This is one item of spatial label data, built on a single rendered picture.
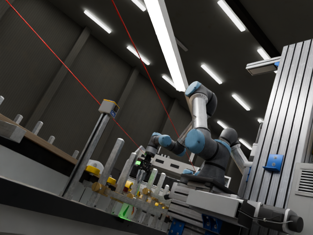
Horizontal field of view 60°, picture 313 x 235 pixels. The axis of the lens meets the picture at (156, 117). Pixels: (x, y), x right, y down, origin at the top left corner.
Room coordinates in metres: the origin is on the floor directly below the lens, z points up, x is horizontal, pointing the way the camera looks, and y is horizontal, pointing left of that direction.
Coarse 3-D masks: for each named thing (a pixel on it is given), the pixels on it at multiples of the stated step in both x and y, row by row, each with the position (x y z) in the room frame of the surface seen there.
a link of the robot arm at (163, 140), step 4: (156, 136) 1.76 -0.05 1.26; (160, 136) 1.71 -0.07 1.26; (164, 136) 1.67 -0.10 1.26; (168, 136) 1.68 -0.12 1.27; (156, 140) 1.73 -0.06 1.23; (160, 140) 1.69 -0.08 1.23; (164, 140) 1.68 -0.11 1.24; (168, 140) 1.69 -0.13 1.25; (172, 140) 1.74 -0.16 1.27; (156, 144) 1.75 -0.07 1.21; (160, 144) 1.71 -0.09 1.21; (164, 144) 1.68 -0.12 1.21; (168, 144) 1.69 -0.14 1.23; (172, 144) 1.72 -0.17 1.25; (168, 148) 1.74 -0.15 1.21
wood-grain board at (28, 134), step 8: (8, 120) 1.09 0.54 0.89; (24, 128) 1.17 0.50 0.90; (24, 136) 1.21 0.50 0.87; (32, 136) 1.22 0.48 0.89; (40, 144) 1.29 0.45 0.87; (48, 144) 1.33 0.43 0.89; (56, 152) 1.40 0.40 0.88; (64, 152) 1.45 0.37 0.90; (72, 160) 1.54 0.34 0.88; (96, 176) 1.82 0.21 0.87; (128, 192) 2.34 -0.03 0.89; (168, 216) 3.74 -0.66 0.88
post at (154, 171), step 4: (152, 172) 2.27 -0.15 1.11; (156, 172) 2.27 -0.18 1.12; (152, 176) 2.26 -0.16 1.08; (152, 180) 2.26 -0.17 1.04; (148, 184) 2.27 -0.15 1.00; (152, 184) 2.28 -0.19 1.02; (148, 188) 2.26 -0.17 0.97; (144, 196) 2.26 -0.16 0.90; (144, 200) 2.26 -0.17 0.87; (136, 212) 2.27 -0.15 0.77; (140, 212) 2.26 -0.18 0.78; (136, 216) 2.26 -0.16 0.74
